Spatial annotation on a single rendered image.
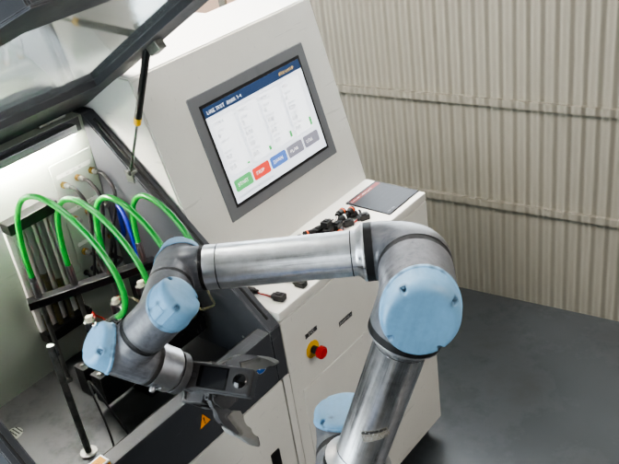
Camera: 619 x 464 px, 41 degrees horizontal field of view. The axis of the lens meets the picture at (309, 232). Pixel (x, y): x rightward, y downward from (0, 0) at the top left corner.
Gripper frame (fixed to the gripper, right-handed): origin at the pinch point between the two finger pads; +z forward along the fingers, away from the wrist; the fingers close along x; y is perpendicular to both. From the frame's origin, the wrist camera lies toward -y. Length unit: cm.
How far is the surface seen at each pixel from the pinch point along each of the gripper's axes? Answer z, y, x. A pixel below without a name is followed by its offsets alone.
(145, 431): 3.2, 45.5, 6.4
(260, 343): 27, 45, -21
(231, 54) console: 3, 55, -94
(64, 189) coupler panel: -19, 80, -49
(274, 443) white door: 49, 57, -1
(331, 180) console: 52, 63, -81
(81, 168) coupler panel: -16, 79, -55
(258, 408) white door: 36, 51, -7
